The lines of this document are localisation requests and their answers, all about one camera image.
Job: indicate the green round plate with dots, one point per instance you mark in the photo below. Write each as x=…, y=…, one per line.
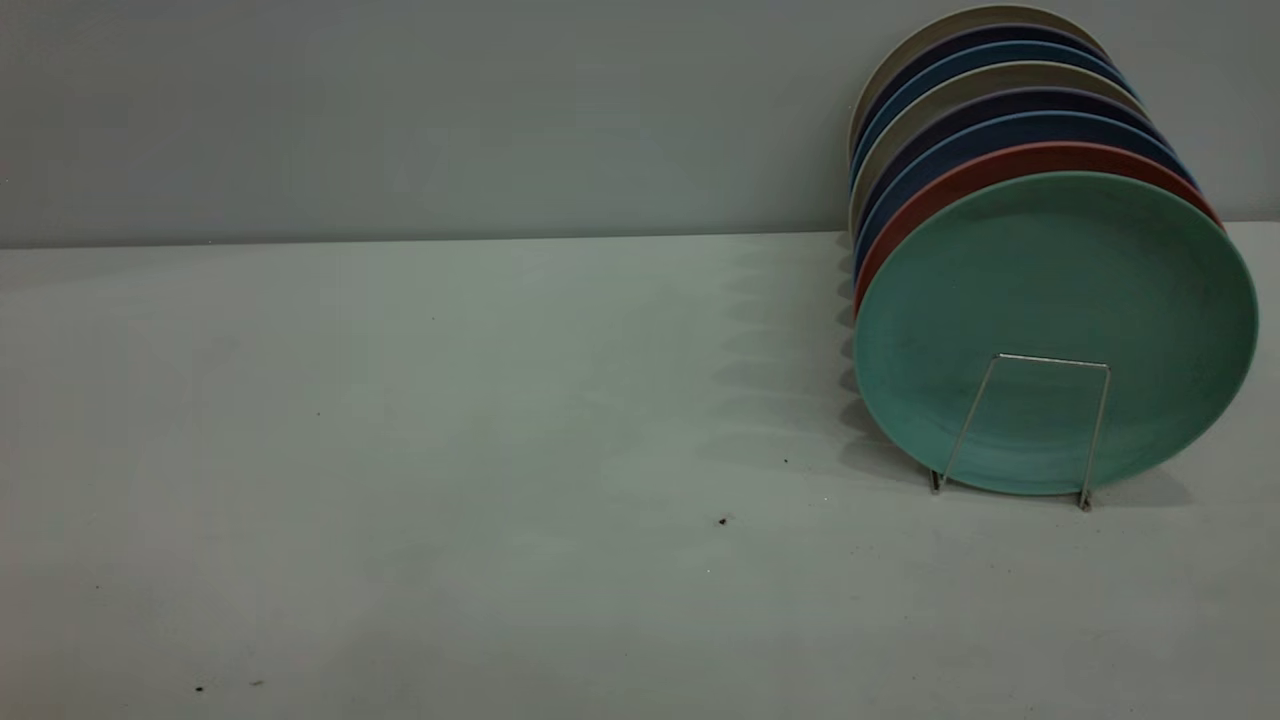
x=1060, y=300

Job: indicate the pink round plate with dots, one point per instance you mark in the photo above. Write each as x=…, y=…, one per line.
x=930, y=195

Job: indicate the beige round plate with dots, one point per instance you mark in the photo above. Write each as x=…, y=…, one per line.
x=910, y=125
x=895, y=55

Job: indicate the blue plate light rim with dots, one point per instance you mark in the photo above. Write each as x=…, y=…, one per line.
x=950, y=160

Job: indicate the dark purple plate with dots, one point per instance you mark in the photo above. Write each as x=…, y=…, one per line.
x=940, y=132

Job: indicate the teal blue plate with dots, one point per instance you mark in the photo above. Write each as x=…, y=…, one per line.
x=920, y=85

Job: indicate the dark navy plate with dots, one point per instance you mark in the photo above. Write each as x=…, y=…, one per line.
x=915, y=65

